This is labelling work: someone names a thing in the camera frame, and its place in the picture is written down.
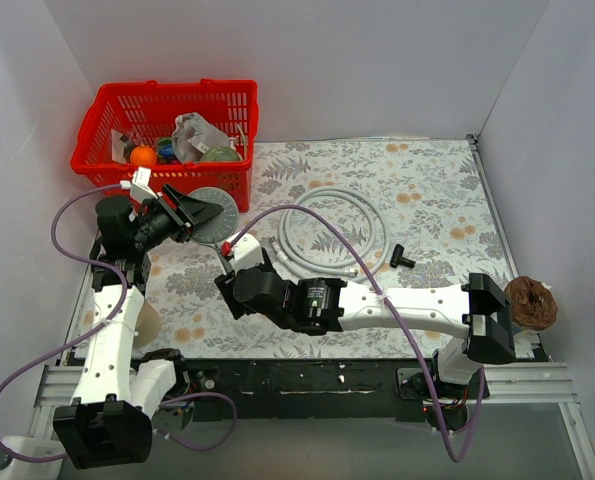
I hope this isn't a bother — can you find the orange fruit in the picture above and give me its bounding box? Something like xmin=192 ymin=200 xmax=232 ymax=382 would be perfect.
xmin=129 ymin=146 xmax=158 ymax=168

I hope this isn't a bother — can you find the crumpled grey paper bag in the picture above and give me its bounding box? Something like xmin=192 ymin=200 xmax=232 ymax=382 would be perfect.
xmin=171 ymin=112 xmax=232 ymax=163

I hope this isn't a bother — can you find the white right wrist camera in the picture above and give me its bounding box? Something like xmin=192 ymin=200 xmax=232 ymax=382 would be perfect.
xmin=219 ymin=234 xmax=264 ymax=273

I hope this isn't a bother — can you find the floral table mat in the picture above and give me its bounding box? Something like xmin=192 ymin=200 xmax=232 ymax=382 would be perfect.
xmin=74 ymin=139 xmax=521 ymax=360

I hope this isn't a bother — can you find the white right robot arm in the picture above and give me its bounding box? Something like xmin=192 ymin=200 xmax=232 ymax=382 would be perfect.
xmin=214 ymin=264 xmax=516 ymax=398

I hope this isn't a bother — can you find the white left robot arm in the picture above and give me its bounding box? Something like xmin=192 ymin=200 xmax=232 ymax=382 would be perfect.
xmin=53 ymin=185 xmax=224 ymax=469

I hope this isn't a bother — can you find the green round fruit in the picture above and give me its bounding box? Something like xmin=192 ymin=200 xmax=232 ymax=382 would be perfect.
xmin=200 ymin=146 xmax=243 ymax=163

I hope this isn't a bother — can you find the grey shower hose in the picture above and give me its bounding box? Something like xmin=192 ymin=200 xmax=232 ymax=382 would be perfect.
xmin=268 ymin=187 xmax=392 ymax=277

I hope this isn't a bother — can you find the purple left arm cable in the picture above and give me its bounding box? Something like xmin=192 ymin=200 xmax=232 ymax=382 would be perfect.
xmin=0 ymin=182 xmax=238 ymax=462

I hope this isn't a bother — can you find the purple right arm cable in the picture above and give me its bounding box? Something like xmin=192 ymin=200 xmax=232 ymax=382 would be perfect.
xmin=229 ymin=204 xmax=489 ymax=464

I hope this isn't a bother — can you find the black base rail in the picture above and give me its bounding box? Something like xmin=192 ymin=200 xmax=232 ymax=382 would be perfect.
xmin=164 ymin=359 xmax=436 ymax=422

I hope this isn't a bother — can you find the white box device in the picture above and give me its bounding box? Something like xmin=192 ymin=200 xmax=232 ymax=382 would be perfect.
xmin=0 ymin=434 xmax=66 ymax=479

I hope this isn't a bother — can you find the black pipe fitting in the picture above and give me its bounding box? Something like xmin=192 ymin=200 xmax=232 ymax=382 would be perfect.
xmin=389 ymin=244 xmax=416 ymax=269

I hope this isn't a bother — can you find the brown tape roll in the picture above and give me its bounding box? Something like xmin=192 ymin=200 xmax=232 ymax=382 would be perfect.
xmin=133 ymin=300 xmax=163 ymax=350

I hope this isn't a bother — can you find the red plastic basket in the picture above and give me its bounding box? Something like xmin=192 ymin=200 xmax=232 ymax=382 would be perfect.
xmin=70 ymin=79 xmax=259 ymax=212

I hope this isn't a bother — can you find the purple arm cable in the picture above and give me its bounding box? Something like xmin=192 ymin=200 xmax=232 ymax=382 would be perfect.
xmin=229 ymin=204 xmax=489 ymax=464
xmin=0 ymin=182 xmax=238 ymax=462

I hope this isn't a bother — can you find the grey shower head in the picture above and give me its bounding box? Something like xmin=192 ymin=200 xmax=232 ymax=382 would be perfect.
xmin=190 ymin=187 xmax=239 ymax=253

